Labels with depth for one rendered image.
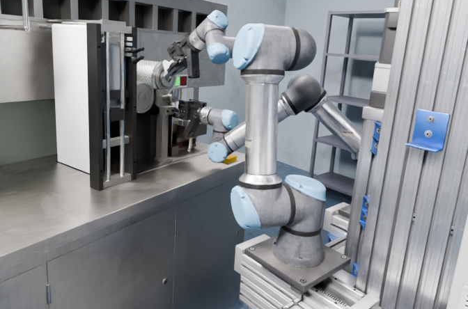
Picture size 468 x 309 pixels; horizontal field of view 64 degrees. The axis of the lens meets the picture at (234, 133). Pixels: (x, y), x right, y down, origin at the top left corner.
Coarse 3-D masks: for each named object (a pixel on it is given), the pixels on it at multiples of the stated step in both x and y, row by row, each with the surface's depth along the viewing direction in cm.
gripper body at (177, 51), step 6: (186, 36) 143; (174, 42) 145; (180, 42) 147; (186, 42) 144; (168, 48) 147; (174, 48) 145; (180, 48) 146; (186, 48) 145; (192, 48) 141; (174, 54) 146; (180, 54) 144; (186, 54) 145; (174, 60) 147; (180, 60) 144; (186, 60) 146; (180, 66) 148
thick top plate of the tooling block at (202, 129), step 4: (176, 120) 181; (200, 124) 178; (204, 124) 181; (180, 128) 171; (184, 128) 170; (200, 128) 178; (204, 128) 181; (180, 132) 171; (196, 132) 177; (200, 132) 179; (204, 132) 182; (176, 136) 173; (180, 136) 172; (184, 136) 171
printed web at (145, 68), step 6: (102, 36) 133; (138, 66) 159; (144, 66) 157; (150, 66) 156; (138, 72) 158; (144, 72) 156; (150, 72) 154; (138, 78) 158; (144, 78) 156; (150, 78) 154; (150, 84) 155
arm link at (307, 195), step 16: (288, 176) 106; (304, 176) 109; (288, 192) 100; (304, 192) 99; (320, 192) 100; (304, 208) 100; (320, 208) 102; (288, 224) 101; (304, 224) 102; (320, 224) 104
